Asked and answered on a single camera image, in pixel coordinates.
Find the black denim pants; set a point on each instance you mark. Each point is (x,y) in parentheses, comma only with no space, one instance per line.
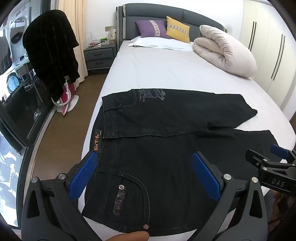
(161,143)

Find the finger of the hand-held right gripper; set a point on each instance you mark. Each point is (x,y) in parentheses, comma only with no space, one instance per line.
(254,158)
(281,150)

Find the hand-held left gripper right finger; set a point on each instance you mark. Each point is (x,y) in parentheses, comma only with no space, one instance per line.
(205,176)

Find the bed with white sheet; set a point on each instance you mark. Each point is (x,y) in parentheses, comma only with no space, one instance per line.
(166,69)

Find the folded beige duvet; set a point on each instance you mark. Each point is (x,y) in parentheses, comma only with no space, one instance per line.
(222,51)

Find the black framed glass door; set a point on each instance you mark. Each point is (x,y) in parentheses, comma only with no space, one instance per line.
(23,129)

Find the dark grey padded headboard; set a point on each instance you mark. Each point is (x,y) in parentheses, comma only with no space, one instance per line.
(185,17)

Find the dark grey nightstand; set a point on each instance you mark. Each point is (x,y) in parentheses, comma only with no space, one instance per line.
(99,56)

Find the white washing machine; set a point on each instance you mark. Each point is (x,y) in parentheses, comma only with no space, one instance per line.
(16,80)
(19,39)

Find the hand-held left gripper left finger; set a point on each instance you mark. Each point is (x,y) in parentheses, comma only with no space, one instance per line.
(83,178)

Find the yellow patterned pillow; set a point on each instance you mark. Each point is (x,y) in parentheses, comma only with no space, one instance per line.
(177,29)

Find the purple patterned pillow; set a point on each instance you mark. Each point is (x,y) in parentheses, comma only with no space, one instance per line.
(148,29)

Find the person's right hand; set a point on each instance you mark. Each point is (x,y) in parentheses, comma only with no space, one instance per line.
(277,196)

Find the black hanging garment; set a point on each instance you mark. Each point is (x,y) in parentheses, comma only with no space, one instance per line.
(53,53)

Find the person's left hand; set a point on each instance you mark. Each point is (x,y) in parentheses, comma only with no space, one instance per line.
(129,236)

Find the white pillow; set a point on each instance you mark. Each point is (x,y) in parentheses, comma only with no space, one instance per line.
(148,41)

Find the beige curtain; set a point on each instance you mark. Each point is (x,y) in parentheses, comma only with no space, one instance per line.
(79,20)

